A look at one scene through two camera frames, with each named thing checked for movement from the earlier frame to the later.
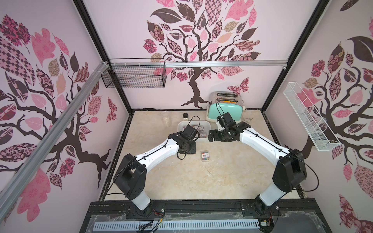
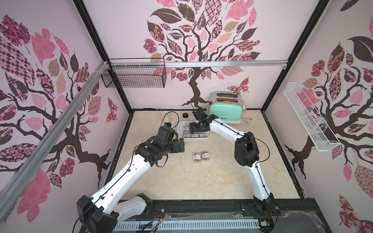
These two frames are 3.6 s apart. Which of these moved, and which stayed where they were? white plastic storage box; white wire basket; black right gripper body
Moved: black right gripper body
Stayed: white wire basket; white plastic storage box
